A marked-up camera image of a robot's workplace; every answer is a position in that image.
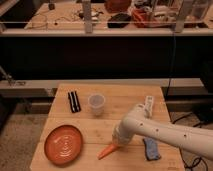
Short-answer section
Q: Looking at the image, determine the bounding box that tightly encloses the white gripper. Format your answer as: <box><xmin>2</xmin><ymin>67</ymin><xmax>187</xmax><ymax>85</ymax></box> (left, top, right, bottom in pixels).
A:
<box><xmin>112</xmin><ymin>126</ymin><xmax>134</xmax><ymax>147</ymax></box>

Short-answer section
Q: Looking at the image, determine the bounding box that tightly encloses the orange pepper with green stem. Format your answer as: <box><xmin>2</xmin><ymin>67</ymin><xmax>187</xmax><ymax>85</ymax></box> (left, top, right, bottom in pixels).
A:
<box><xmin>98</xmin><ymin>143</ymin><xmax>118</xmax><ymax>160</ymax></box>

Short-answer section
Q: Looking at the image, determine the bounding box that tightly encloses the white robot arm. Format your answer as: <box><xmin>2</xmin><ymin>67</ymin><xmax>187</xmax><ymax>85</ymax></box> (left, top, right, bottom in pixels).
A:
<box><xmin>112</xmin><ymin>104</ymin><xmax>213</xmax><ymax>160</ymax></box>

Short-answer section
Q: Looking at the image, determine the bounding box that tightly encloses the blue sponge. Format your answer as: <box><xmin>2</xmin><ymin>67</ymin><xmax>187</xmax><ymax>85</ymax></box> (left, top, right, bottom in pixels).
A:
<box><xmin>143</xmin><ymin>137</ymin><xmax>161</xmax><ymax>161</ymax></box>

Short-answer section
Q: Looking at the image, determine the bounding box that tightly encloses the white tube with cap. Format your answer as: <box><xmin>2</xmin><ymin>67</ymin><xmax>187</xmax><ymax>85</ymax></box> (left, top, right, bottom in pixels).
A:
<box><xmin>145</xmin><ymin>96</ymin><xmax>154</xmax><ymax>118</ymax></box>

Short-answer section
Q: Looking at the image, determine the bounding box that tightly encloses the clear plastic cup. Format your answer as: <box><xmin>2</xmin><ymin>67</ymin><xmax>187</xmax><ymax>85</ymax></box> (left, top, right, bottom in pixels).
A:
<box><xmin>88</xmin><ymin>93</ymin><xmax>105</xmax><ymax>116</ymax></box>

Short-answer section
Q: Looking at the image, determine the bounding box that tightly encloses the black rectangular case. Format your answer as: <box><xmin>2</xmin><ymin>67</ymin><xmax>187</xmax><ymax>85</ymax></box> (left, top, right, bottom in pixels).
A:
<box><xmin>68</xmin><ymin>91</ymin><xmax>81</xmax><ymax>113</ymax></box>

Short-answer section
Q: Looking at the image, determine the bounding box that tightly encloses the orange round plate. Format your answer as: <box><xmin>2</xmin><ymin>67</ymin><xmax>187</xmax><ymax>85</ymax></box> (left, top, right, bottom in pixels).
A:
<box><xmin>44</xmin><ymin>125</ymin><xmax>83</xmax><ymax>166</ymax></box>

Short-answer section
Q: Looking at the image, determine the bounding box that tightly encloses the black bowl on bench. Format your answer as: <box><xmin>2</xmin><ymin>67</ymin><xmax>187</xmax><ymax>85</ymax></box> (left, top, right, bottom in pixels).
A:
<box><xmin>107</xmin><ymin>13</ymin><xmax>131</xmax><ymax>28</ymax></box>

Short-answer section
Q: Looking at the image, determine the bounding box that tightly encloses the black cable on floor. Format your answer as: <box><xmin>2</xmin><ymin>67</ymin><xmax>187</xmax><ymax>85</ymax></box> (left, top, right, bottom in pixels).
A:
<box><xmin>171</xmin><ymin>112</ymin><xmax>210</xmax><ymax>171</ymax></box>

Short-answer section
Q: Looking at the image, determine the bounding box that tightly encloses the grey metal post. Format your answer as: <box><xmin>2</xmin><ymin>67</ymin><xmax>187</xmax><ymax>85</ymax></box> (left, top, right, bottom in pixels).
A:
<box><xmin>174</xmin><ymin>0</ymin><xmax>193</xmax><ymax>33</ymax></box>
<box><xmin>82</xmin><ymin>0</ymin><xmax>93</xmax><ymax>34</ymax></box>

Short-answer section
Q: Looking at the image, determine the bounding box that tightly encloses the grey metal post right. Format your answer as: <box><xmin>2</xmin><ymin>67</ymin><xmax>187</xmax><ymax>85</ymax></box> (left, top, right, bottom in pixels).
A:
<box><xmin>174</xmin><ymin>0</ymin><xmax>193</xmax><ymax>33</ymax></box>

